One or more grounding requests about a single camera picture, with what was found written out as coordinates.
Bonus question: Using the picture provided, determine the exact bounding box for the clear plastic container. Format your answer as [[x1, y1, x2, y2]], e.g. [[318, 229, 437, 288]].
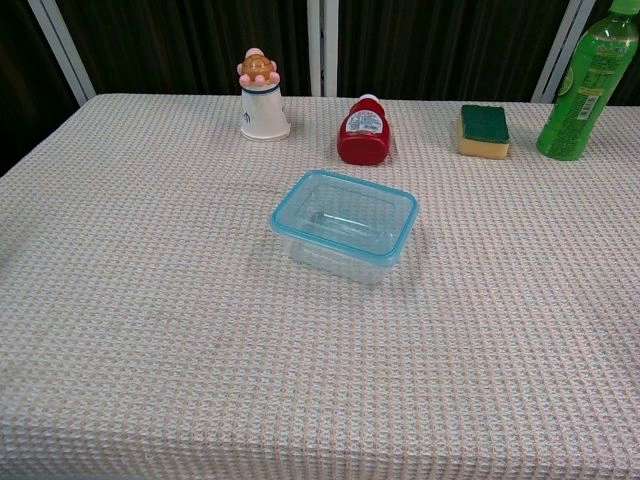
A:
[[278, 233, 402, 288]]

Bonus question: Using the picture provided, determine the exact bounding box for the red ketchup bottle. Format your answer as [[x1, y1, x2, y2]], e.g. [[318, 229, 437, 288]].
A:
[[336, 93, 394, 167]]

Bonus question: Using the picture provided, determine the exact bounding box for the white paper cup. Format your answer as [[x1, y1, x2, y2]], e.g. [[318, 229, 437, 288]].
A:
[[239, 81, 292, 142]]

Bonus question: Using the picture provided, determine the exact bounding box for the pink waffle tablecloth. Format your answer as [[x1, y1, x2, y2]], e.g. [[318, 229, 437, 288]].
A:
[[0, 93, 640, 480]]

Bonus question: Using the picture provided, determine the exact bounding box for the pink and orange toy figurine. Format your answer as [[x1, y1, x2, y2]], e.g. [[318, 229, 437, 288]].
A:
[[238, 47, 281, 88]]

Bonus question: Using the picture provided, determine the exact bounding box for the green and yellow sponge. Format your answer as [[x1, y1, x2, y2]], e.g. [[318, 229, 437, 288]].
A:
[[455, 103, 512, 161]]

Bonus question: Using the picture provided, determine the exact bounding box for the black curtain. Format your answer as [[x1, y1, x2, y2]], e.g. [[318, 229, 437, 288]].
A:
[[0, 0, 640, 177]]

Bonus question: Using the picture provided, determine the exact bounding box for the green drink bottle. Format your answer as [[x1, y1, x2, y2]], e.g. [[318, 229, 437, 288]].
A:
[[535, 0, 640, 162]]

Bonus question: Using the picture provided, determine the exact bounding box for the white frame post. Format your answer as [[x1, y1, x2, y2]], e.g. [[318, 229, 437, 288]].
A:
[[27, 0, 97, 107], [530, 0, 598, 105], [306, 0, 341, 99]]

